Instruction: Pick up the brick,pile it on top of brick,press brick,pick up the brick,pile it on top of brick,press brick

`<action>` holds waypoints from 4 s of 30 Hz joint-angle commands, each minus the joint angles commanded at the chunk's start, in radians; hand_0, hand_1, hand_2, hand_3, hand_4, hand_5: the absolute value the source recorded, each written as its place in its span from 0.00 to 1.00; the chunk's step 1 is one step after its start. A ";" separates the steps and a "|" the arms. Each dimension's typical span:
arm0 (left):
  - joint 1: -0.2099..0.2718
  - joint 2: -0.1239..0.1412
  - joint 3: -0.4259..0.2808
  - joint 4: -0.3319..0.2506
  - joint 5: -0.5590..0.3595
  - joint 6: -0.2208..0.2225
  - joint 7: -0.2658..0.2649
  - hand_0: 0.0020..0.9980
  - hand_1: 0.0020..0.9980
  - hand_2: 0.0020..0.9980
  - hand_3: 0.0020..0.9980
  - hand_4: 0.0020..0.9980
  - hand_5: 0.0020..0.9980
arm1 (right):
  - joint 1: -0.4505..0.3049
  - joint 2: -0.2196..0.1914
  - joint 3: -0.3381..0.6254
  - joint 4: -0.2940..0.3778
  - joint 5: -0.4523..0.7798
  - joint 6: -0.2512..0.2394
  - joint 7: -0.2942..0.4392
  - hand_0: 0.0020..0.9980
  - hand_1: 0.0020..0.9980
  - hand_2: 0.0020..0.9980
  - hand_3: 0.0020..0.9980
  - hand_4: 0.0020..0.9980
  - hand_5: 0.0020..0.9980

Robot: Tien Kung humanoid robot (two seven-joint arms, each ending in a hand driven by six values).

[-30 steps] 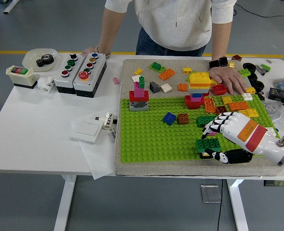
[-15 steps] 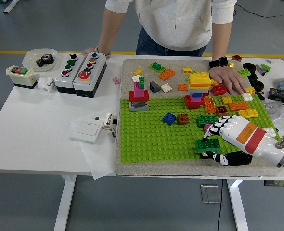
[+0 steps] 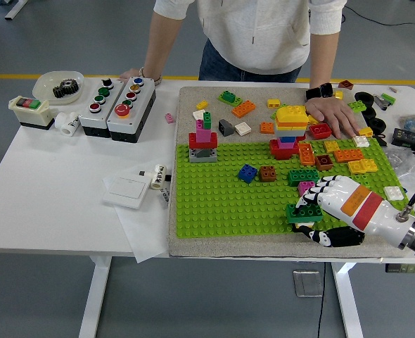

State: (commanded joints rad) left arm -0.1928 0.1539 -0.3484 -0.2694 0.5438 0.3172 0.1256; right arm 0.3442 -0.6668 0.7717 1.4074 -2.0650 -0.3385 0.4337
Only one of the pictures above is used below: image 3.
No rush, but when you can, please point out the white stand foot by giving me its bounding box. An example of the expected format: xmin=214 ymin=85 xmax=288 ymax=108
xmin=4 ymin=0 xmax=29 ymax=21

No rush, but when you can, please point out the red square brick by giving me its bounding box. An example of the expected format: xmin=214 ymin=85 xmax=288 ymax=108
xmin=308 ymin=123 xmax=333 ymax=140

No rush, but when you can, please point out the dark brown square brick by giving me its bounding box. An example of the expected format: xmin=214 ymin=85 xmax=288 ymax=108
xmin=314 ymin=154 xmax=334 ymax=173

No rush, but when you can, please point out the translucent white bowl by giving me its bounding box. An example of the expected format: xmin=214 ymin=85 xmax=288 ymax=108
xmin=32 ymin=70 xmax=86 ymax=106

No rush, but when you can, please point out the desk control panel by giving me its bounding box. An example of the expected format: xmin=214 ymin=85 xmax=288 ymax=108
xmin=385 ymin=263 xmax=415 ymax=275

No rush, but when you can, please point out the person's right hand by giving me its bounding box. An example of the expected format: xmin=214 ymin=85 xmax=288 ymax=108
xmin=118 ymin=68 xmax=141 ymax=81

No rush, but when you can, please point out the cream switch box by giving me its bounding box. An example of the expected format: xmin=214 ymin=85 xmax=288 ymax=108
xmin=8 ymin=96 xmax=56 ymax=131

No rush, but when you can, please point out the person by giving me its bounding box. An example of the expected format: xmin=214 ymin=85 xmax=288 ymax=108
xmin=153 ymin=0 xmax=349 ymax=85

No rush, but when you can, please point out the green stacked brick pair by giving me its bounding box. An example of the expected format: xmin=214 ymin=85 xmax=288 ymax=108
xmin=217 ymin=90 xmax=243 ymax=107

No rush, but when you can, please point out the black digital meter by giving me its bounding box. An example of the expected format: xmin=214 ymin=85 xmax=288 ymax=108
xmin=391 ymin=127 xmax=415 ymax=149

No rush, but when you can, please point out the blue square brick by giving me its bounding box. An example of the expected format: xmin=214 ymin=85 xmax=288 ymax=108
xmin=236 ymin=164 xmax=259 ymax=184

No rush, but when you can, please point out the white labelled tube fitting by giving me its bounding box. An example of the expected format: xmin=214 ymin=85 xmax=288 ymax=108
xmin=150 ymin=163 xmax=168 ymax=191

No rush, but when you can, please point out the grey-brown mat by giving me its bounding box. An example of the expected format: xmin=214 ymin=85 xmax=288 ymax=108
xmin=167 ymin=86 xmax=415 ymax=261

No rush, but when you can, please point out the white paper sheet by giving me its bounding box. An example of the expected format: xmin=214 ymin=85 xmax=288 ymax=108
xmin=102 ymin=165 xmax=170 ymax=264

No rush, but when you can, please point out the grey emergency stop control box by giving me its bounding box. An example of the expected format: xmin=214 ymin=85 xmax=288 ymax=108
xmin=107 ymin=76 xmax=157 ymax=144

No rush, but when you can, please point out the brick tower with yellow roof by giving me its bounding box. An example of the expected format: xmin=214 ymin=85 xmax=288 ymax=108
xmin=269 ymin=105 xmax=309 ymax=162

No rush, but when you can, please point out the person's left hand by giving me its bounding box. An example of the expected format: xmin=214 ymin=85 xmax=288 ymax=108
xmin=305 ymin=97 xmax=362 ymax=139

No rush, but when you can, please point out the clear plastic bag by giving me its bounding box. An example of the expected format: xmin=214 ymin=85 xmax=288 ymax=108
xmin=383 ymin=146 xmax=415 ymax=186

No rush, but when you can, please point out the white wall switch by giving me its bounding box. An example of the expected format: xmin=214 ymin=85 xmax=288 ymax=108
xmin=102 ymin=175 xmax=148 ymax=211

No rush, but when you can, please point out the thin black hanging cable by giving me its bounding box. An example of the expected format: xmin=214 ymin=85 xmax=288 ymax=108
xmin=316 ymin=262 xmax=327 ymax=338

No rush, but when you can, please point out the black metal gear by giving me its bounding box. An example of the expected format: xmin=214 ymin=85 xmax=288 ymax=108
xmin=52 ymin=79 xmax=81 ymax=99

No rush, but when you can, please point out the black wristwatch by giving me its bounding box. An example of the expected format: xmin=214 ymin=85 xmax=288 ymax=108
xmin=305 ymin=82 xmax=335 ymax=101

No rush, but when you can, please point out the white table leg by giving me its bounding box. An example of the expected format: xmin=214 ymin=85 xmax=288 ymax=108
xmin=77 ymin=256 xmax=112 ymax=338
xmin=331 ymin=262 xmax=365 ymax=338

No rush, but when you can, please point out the pink square brick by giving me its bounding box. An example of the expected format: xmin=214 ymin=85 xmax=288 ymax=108
xmin=297 ymin=180 xmax=317 ymax=197

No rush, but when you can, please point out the grey four-button control box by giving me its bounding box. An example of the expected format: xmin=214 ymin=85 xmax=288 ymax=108
xmin=77 ymin=77 xmax=125 ymax=139

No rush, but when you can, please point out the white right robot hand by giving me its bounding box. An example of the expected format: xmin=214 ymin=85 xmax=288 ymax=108
xmin=294 ymin=175 xmax=415 ymax=249

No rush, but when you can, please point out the lime green studded baseplate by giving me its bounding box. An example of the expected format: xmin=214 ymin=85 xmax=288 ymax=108
xmin=174 ymin=137 xmax=414 ymax=240

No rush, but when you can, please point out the red pink green brick tower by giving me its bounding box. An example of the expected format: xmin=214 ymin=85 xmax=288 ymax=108
xmin=188 ymin=111 xmax=218 ymax=165

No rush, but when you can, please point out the orange long brick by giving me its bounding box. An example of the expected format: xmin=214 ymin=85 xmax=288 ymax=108
xmin=298 ymin=142 xmax=316 ymax=166
xmin=333 ymin=149 xmax=365 ymax=163
xmin=231 ymin=99 xmax=257 ymax=118

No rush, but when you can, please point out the dark grey slope brick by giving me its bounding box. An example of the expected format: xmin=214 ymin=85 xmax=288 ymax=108
xmin=217 ymin=118 xmax=236 ymax=137

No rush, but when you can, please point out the metal floor plate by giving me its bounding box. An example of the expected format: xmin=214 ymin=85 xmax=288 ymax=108
xmin=292 ymin=270 xmax=324 ymax=299

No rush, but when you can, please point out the dark green long brick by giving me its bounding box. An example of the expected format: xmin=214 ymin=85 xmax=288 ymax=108
xmin=286 ymin=168 xmax=321 ymax=187
xmin=284 ymin=203 xmax=324 ymax=225

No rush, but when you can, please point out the white pipe tee fitting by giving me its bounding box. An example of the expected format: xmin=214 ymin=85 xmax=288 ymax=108
xmin=54 ymin=111 xmax=81 ymax=137

